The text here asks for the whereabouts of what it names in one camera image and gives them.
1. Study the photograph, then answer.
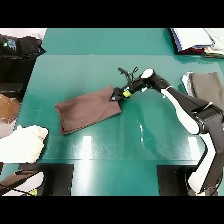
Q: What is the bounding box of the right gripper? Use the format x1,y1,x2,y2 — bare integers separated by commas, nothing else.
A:
110,85,136,102

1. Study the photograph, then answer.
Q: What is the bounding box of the brown garment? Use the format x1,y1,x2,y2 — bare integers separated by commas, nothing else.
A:
54,85,123,136

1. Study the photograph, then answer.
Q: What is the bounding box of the white garment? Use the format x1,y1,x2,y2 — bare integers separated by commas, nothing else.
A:
0,124,50,165
171,27,215,52
181,71,196,98

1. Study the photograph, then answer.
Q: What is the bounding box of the grey garment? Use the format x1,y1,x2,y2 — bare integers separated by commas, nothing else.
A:
190,71,224,112

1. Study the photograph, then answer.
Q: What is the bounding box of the heap of clothes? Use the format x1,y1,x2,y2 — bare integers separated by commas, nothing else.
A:
179,27,224,60

